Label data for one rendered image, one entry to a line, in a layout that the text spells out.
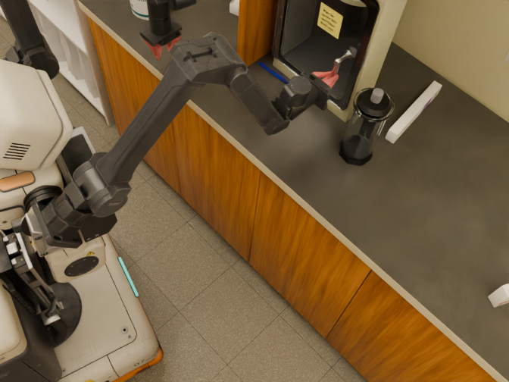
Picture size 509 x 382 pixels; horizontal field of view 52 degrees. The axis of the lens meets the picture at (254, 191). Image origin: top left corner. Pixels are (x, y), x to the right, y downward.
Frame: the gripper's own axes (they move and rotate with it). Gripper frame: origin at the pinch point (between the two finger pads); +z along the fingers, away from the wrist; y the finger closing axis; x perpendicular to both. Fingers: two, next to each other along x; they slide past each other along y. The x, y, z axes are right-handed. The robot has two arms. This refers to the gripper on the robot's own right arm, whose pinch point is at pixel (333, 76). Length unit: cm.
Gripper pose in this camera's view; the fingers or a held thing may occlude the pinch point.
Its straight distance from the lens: 150.0
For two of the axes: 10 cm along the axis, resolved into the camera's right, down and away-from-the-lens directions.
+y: -7.0, -6.3, 3.3
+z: 7.1, -5.7, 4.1
